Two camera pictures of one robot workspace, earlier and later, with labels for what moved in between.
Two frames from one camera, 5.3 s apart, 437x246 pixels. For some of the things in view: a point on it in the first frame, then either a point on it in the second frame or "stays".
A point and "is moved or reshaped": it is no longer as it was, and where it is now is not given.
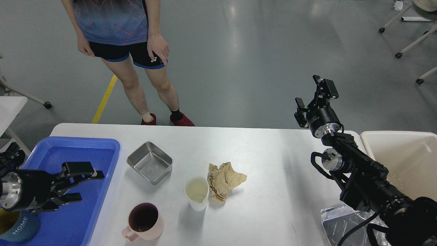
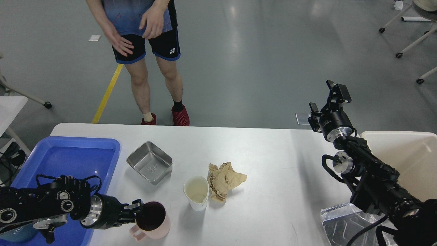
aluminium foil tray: x=338 y=221 stays
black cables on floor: x=11 y=160 stays
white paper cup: x=196 y=189 stays
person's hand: x=156 y=43 to x=153 y=19
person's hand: x=83 y=45 to x=122 y=45
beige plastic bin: x=410 y=157 stays
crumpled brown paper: x=221 y=179 stays
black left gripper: x=31 y=190 to x=103 y=212
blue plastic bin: x=73 y=224 stays
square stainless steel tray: x=152 y=162 stays
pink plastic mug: x=145 y=221 is moved or reshaped
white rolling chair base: x=419 y=81 stays
